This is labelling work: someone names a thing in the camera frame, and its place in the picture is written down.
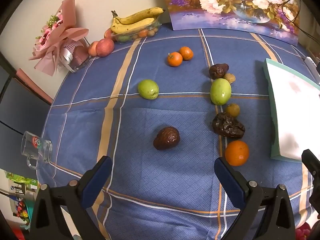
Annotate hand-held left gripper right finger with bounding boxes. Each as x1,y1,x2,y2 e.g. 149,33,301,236
214,157,297,240

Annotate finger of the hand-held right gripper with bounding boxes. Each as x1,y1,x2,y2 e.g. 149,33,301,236
301,149,320,180

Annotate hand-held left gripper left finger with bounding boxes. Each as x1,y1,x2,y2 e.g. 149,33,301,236
29,156,113,240

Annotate large orange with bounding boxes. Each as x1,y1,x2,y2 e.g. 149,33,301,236
224,140,250,167

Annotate white tray with green rim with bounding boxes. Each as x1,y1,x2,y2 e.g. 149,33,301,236
262,58,320,164

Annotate small brown longan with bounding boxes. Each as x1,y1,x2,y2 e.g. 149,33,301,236
226,103,241,118
223,72,236,84

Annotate green jujube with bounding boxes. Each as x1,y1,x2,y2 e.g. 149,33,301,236
138,79,160,100
210,78,232,106

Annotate small orange tangerine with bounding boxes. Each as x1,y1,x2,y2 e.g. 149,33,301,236
167,52,183,67
179,46,194,61

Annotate glass mug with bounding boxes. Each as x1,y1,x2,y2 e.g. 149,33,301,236
20,131,53,170

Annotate colourful printed bag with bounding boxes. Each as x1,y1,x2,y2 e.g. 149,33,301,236
5,170,42,229

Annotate blue plaid tablecloth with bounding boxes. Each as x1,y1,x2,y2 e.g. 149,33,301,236
37,26,320,240

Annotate white power strip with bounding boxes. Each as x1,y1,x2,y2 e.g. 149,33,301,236
304,57,320,78

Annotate black flat panel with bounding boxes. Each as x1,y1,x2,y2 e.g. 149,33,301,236
0,65,54,178

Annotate pale orange peach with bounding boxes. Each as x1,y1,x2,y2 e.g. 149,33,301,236
88,41,99,57

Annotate red apple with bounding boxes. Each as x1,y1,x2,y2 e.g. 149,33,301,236
96,38,115,57

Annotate pink wrapped flower bouquet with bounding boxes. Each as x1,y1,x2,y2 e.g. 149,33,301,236
28,0,90,77

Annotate clear plastic produce container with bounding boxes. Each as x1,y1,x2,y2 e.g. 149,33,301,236
110,21,162,42

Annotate yellow banana bunch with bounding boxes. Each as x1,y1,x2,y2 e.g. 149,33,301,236
111,7,166,34

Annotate flower painting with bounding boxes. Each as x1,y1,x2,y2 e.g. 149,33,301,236
159,0,300,46

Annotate black cable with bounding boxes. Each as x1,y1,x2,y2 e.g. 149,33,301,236
282,0,320,48

